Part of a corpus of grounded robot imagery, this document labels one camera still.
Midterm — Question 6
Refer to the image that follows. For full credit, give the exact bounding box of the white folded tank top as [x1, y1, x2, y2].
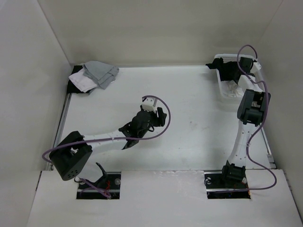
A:
[69, 69, 98, 93]

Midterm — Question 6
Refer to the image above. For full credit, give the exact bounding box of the white plastic laundry basket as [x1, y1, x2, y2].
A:
[207, 54, 264, 104]

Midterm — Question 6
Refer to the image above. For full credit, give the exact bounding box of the grey folded tank top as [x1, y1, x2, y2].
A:
[83, 61, 119, 89]

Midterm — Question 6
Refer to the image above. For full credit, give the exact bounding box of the aluminium table rail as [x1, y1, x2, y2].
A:
[261, 129, 276, 169]
[46, 93, 71, 171]

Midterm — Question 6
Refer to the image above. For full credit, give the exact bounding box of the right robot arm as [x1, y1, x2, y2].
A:
[219, 56, 273, 192]

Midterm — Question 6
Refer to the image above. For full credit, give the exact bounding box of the left aluminium table rail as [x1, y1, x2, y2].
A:
[46, 93, 71, 171]

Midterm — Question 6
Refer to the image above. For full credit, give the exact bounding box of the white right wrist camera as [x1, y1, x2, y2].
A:
[250, 61, 262, 73]

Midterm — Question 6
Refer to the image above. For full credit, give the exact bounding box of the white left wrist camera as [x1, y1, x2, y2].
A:
[141, 97, 157, 113]

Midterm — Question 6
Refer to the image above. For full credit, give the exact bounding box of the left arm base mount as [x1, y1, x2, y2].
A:
[74, 162, 122, 200]

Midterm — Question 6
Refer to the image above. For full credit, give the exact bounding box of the white crumpled tank top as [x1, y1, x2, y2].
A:
[221, 80, 244, 98]

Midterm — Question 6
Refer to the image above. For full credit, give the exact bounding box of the right aluminium table rail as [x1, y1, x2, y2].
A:
[261, 129, 276, 169]

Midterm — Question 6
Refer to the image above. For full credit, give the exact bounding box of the black folded tank top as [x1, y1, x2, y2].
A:
[67, 65, 92, 94]

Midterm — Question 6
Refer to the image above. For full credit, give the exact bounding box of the black tank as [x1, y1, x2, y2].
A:
[67, 65, 92, 94]
[206, 58, 242, 84]

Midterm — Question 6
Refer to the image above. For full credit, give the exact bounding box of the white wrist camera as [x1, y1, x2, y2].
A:
[250, 61, 262, 73]
[141, 97, 157, 113]

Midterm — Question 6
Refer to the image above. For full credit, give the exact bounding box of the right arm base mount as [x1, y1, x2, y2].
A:
[204, 171, 251, 199]

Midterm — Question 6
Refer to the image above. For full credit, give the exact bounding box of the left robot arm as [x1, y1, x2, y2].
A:
[49, 107, 167, 189]

